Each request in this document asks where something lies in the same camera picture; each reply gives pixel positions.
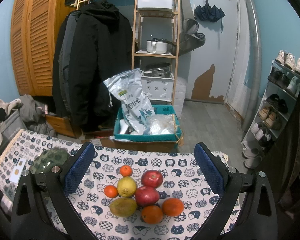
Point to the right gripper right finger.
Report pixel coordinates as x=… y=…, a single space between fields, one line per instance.
x=225 y=184

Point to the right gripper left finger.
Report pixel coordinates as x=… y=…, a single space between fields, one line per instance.
x=65 y=182

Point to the small tangerine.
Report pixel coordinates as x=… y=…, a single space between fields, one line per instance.
x=126 y=170
x=111 y=191

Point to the large orange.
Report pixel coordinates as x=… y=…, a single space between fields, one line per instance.
x=152 y=214
x=172 y=207

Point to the green-brown mango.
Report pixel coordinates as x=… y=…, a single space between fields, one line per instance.
x=123 y=207

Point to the large orange front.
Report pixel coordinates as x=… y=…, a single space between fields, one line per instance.
x=152 y=214

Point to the red apple front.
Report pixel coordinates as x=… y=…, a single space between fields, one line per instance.
x=146 y=195

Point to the red apple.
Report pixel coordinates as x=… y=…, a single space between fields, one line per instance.
x=146 y=195
x=152 y=178

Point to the green glass plate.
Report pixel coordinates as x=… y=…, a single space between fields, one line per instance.
x=48 y=159

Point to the grey slippers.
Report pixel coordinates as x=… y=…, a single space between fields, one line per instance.
x=253 y=158

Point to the wooden drawer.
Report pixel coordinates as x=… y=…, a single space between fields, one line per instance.
x=62 y=126

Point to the small tangerine back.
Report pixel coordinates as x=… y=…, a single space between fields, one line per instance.
x=126 y=170

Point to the red apple back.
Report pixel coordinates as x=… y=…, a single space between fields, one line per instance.
x=152 y=178

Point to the grey clothes pile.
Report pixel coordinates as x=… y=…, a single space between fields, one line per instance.
x=32 y=113

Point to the grey tote bag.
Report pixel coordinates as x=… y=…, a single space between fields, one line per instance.
x=9 y=128

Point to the teal cardboard box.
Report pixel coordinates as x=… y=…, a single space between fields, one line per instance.
x=133 y=136

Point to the clear plastic bag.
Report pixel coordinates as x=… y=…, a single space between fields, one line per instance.
x=160 y=124

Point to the white shoe rack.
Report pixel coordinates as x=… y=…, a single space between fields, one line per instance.
x=277 y=103

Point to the white patterned basket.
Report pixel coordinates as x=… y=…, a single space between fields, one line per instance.
x=158 y=88

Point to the white door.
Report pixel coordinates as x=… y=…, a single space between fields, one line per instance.
x=211 y=66

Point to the steel pot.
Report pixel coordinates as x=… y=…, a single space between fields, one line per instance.
x=161 y=69

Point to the black hanging coat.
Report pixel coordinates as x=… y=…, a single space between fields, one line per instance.
x=93 y=44

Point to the grey hanging bag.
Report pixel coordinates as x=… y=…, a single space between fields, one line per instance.
x=189 y=37

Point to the dark blue umbrella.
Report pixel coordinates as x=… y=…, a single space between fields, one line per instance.
x=211 y=14

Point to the wooden shelf rack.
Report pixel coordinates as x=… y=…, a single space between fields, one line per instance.
x=148 y=24

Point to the wooden louvered wardrobe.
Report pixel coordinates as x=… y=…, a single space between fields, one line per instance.
x=35 y=26

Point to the white storage bin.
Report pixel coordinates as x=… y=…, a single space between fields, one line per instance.
x=166 y=5

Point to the silver duct pipe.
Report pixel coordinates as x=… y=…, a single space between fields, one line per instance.
x=256 y=48

